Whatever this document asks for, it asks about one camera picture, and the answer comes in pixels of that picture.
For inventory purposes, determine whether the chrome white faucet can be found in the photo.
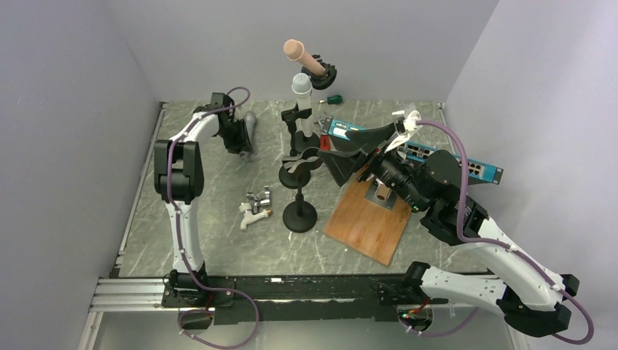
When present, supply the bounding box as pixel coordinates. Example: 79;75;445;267
238;186;273;231

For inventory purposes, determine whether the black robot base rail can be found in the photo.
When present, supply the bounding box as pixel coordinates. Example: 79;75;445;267
161;273;446;325

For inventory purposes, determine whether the pink microphone on stand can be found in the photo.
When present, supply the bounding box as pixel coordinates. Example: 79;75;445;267
283;39;337;90

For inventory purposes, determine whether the green handled screwdriver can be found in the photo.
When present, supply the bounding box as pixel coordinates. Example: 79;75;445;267
319;95;343;105

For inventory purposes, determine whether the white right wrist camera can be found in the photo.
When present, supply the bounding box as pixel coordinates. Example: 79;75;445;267
386;103;421;152

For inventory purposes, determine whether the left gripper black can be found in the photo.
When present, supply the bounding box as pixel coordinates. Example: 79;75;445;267
217;119;254;156

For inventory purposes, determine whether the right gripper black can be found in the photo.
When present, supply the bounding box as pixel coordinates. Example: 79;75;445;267
318;122;429;211

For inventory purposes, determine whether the blue network switch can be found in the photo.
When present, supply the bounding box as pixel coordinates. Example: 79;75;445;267
321;117;504;185

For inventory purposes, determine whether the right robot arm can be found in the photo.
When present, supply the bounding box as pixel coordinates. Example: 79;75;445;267
318;121;579;338

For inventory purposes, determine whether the black front microphone stand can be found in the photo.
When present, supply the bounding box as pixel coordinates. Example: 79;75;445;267
282;147;322;233

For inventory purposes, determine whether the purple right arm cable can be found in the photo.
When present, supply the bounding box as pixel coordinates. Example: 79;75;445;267
415;120;595;346

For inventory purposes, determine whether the white microphone with stand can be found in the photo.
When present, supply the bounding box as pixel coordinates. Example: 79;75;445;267
292;73;313;138

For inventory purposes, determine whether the wooden board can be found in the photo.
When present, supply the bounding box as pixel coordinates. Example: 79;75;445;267
324;174;411;266

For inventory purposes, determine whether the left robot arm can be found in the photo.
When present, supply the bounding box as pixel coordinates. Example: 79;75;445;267
154;93;254;307

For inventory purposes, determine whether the grey handheld microphone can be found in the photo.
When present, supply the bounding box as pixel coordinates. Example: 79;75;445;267
239;111;257;161

